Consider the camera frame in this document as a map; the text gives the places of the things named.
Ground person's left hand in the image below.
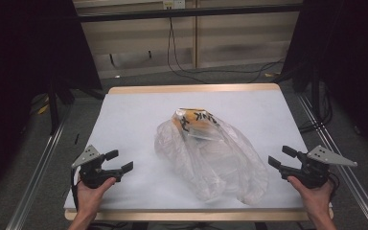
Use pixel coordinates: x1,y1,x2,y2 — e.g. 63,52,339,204
76,176,117,217

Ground white table mat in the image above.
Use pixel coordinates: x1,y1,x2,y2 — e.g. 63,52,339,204
63,89,333,211

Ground right hand-held gripper cable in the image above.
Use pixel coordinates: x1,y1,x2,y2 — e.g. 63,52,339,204
327,172,341,202

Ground black floor cables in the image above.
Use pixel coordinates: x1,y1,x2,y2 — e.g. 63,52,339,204
299,80,334,134

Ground wooden table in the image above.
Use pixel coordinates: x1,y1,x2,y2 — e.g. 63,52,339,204
64,83,334,222

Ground black horizontal bar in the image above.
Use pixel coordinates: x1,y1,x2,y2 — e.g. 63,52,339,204
76,4,303,23

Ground white wall outlet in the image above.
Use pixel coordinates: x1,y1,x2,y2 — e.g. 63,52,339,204
162,0,186,10

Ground clear plastic bag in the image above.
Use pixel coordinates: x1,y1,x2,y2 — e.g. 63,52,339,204
153,107,269,206

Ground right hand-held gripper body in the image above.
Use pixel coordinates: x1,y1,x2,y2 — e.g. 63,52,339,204
278,145,358,190

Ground left hand-held gripper cable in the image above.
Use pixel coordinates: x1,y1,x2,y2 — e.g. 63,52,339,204
70,168,80,211

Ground black curtain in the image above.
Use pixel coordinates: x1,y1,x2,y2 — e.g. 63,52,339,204
0,0,104,205
281,0,368,161

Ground black stand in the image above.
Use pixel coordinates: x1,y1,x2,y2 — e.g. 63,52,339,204
47,76,61,136

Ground metal floor rail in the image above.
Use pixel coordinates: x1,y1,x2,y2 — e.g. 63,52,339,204
5,108,72,230
296,93,368,230

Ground orange juice bottle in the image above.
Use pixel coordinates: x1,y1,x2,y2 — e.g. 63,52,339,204
188,108,220,139
172,108,194,139

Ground black wall cables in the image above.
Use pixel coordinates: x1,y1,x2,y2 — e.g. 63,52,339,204
167,17,286,84

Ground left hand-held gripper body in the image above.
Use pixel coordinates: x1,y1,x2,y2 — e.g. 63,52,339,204
71,144,124,190

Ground person's right hand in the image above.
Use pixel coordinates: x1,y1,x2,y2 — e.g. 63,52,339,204
287,175,334,219

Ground hand-held gripper cable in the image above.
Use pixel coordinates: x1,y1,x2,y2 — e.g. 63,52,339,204
70,168,80,211
327,172,341,202

